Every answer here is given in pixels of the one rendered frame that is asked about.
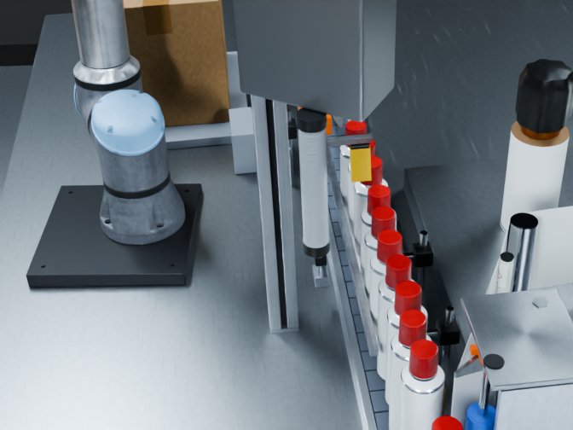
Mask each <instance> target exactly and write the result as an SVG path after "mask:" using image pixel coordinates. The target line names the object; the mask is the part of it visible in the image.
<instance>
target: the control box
mask: <svg viewBox="0 0 573 430"><path fill-rule="evenodd" d="M233 9H234V27H235V36H236V47H237V56H238V66H239V76H240V90H241V92H243V93H246V94H249V95H253V96H259V97H262V98H266V99H269V100H272V101H276V102H282V103H285V104H289V105H293V106H296V107H300V108H306V109H309V110H313V111H316V112H320V113H326V114H330V115H333V116H337V117H340V118H344V119H350V120H354V121H357V122H362V121H364V120H365V118H366V117H367V116H368V115H369V114H370V113H371V112H372V111H373V110H374V109H375V108H376V107H377V106H378V105H379V104H380V102H381V101H382V100H383V99H384V98H385V97H386V96H387V95H388V93H389V92H390V91H391V90H392V89H393V87H394V79H395V46H396V0H233Z"/></svg>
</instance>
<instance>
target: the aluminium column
mask: <svg viewBox="0 0 573 430"><path fill-rule="evenodd" d="M251 104H252V124H253V135H254V145H255V155H256V167H257V177H258V197H259V208H260V218H261V229H262V239H263V260H264V270H265V281H266V292H267V302H268V313H269V327H270V333H271V334H276V333H285V332H292V331H299V326H298V296H297V281H296V265H295V250H294V234H293V219H292V188H291V172H290V157H289V141H288V126H287V105H286V104H285V103H282V102H276V101H272V100H269V99H266V98H262V97H259V96H253V95H251Z"/></svg>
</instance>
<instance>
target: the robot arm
mask: <svg viewBox="0 0 573 430"><path fill-rule="evenodd" d="M71 1H72V11H73V17H74V22H75V28H76V33H77V39H78V49H79V54H80V61H79V62H78V63H77V65H76V66H75V67H74V69H73V73H74V78H75V85H74V102H75V106H76V109H77V110H78V113H79V115H80V117H81V118H82V120H83V121H84V123H85V126H86V128H87V130H88V132H89V134H90V137H91V139H92V141H93V143H94V144H95V148H96V151H97V153H98V157H99V161H100V166H101V174H102V179H103V184H104V192H103V197H102V202H101V210H100V221H101V229H102V231H103V232H104V234H105V235H106V236H107V237H108V238H110V239H112V240H113V241H116V242H119V243H123V244H128V245H144V244H150V243H154V242H157V241H162V240H164V239H165V238H167V237H169V236H171V235H173V234H175V233H176V232H177V231H178V230H179V229H180V228H181V227H182V225H183V223H184V221H185V208H184V204H183V200H182V197H181V196H180V195H179V193H178V191H177V188H176V187H175V185H174V183H173V182H172V180H171V174H170V167H169V160H168V154H167V147H166V141H165V120H164V116H163V114H162V112H161V109H160V106H159V104H158V103H157V101H156V100H155V99H154V98H153V97H152V96H150V95H149V94H147V93H143V89H142V75H141V68H140V63H139V61H138V60H137V59H136V58H135V57H133V56H132V55H130V50H129V43H128V36H127V28H126V21H125V14H124V1H123V0H71Z"/></svg>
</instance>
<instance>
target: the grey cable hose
mask: <svg viewBox="0 0 573 430"><path fill-rule="evenodd" d="M297 127H298V139H299V140H298V142H299V144H298V145H299V158H300V160H299V161H300V177H301V178H300V181H301V196H302V197H301V199H302V214H303V215H302V217H303V234H304V237H303V250H304V253H305V254H306V255H308V256H310V257H312V258H319V257H323V256H325V255H327V254H328V253H329V251H330V238H329V228H328V196H327V139H326V138H327V136H326V134H327V133H326V127H327V114H326V113H320V112H316V111H313V110H309V109H306V108H300V109H299V110H298V111H297Z"/></svg>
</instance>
